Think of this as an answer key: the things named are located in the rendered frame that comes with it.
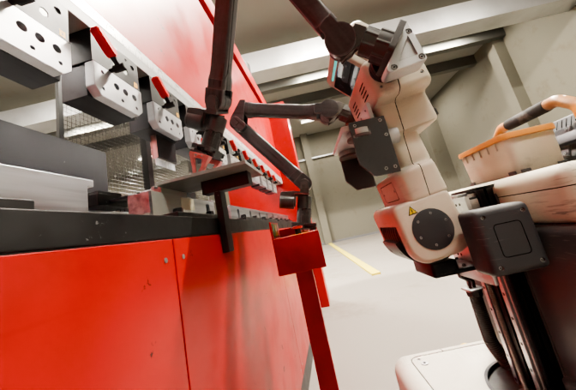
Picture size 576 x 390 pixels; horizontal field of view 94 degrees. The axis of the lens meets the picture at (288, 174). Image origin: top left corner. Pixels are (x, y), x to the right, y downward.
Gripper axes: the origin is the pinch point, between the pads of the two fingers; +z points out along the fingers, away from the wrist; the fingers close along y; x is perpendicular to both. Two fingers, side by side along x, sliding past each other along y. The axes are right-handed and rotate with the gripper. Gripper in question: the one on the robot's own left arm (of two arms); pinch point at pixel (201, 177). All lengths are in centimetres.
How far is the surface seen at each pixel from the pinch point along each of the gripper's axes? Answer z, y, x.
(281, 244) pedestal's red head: 14.8, -15.2, 27.2
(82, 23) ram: -25.1, 32.0, -20.0
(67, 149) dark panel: 2, -12, -67
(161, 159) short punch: -2.0, 3.6, -12.2
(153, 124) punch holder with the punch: -10.9, 10.0, -13.4
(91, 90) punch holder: -11.1, 30.2, -13.5
